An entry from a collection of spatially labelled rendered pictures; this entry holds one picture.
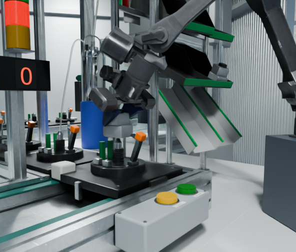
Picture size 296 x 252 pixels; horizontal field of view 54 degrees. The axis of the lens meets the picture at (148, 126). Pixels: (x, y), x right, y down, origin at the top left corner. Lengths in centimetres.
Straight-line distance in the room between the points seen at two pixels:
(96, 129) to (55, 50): 308
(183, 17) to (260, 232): 50
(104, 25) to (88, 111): 316
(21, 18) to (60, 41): 395
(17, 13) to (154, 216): 51
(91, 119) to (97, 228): 121
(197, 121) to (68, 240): 65
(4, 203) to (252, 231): 54
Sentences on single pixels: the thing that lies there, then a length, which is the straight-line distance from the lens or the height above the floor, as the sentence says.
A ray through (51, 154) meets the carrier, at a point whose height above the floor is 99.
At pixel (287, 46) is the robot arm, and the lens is 74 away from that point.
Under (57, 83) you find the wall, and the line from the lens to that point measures 460.
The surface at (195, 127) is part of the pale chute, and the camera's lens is 97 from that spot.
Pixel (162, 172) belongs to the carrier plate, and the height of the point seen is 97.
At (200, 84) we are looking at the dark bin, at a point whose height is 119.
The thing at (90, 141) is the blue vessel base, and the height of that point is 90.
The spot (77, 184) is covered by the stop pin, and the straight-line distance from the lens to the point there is 68.
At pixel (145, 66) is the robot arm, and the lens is 66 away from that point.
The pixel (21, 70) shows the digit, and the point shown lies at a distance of 70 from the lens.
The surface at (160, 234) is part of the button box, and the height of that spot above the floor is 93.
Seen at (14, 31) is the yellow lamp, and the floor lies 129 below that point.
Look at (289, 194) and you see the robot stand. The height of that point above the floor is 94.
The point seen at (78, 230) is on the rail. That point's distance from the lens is 48.
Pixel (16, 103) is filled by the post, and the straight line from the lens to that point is 74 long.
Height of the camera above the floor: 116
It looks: 6 degrees down
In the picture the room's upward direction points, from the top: straight up
